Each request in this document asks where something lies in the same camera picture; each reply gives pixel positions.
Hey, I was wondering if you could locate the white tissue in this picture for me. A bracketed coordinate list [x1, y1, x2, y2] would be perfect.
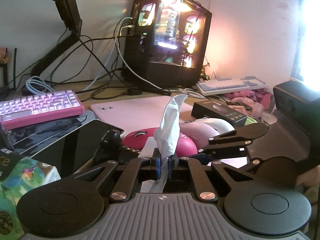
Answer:
[149, 94, 188, 193]

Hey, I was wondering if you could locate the magenta computer mouse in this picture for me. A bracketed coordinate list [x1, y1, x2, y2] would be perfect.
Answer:
[123, 128, 197, 157]

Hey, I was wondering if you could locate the light pink computer mouse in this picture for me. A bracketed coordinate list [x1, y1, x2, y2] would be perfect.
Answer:
[180, 118, 235, 150]

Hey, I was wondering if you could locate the black tablet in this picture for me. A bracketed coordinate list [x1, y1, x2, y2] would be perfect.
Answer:
[9, 118, 124, 178]

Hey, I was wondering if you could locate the small black product box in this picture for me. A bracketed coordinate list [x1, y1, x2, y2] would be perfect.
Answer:
[191, 100, 247, 127]

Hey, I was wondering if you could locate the pink mouse pad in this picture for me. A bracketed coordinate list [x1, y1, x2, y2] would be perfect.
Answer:
[89, 95, 201, 136]

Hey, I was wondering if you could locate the white blue keyboard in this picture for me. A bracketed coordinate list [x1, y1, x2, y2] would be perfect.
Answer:
[196, 76, 267, 96]

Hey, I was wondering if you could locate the green floral tissue pack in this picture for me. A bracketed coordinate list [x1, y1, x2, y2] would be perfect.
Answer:
[1, 150, 61, 239]

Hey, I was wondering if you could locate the pink mechanical keyboard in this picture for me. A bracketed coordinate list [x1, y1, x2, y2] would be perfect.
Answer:
[1, 90, 85, 130]

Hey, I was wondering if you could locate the black RGB computer case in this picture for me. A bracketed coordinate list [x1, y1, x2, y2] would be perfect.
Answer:
[121, 0, 212, 88]

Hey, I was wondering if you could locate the black device with green light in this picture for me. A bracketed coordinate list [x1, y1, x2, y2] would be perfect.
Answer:
[273, 80, 319, 157]

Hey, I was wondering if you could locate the coiled light blue cable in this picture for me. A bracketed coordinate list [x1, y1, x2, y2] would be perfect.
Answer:
[24, 75, 56, 96]

